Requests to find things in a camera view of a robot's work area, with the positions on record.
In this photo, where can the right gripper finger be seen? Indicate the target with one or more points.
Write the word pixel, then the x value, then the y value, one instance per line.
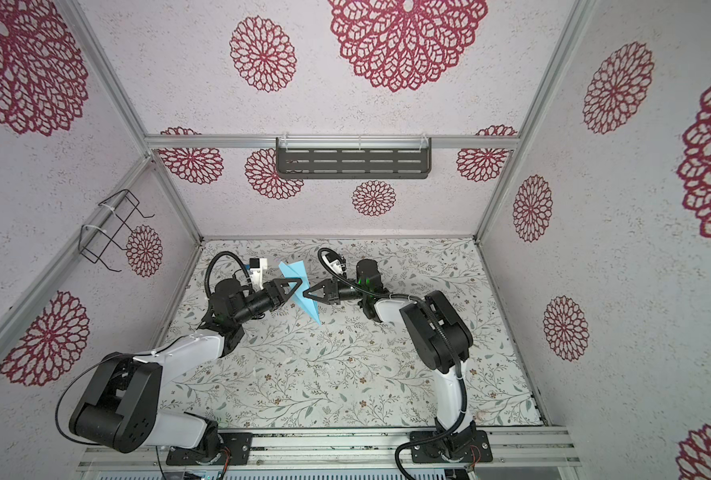
pixel 321 288
pixel 325 299

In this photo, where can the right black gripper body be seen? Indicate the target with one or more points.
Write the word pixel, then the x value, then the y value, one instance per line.
pixel 346 292

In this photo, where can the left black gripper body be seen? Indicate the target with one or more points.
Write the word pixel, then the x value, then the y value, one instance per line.
pixel 261 302

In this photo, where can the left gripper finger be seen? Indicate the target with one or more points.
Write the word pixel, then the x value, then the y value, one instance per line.
pixel 286 284
pixel 281 294

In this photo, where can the light blue square paper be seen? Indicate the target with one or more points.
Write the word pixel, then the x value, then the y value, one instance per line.
pixel 299 270

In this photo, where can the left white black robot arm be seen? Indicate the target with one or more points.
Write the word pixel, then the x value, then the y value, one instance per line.
pixel 120 407

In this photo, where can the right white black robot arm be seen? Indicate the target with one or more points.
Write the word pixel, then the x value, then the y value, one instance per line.
pixel 440 337

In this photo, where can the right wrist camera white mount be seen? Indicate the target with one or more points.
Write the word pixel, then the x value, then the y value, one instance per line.
pixel 335 263

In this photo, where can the dark grey slotted wall shelf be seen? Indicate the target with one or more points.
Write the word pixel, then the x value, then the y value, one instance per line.
pixel 353 163

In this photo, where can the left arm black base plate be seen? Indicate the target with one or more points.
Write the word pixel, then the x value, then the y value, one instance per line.
pixel 230 449

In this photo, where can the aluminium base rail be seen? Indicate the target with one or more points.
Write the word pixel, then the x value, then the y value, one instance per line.
pixel 356 448

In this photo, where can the black wire wall rack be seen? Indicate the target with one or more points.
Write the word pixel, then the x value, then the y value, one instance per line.
pixel 96 238

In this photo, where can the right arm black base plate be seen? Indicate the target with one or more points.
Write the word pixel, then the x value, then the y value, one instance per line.
pixel 470 446

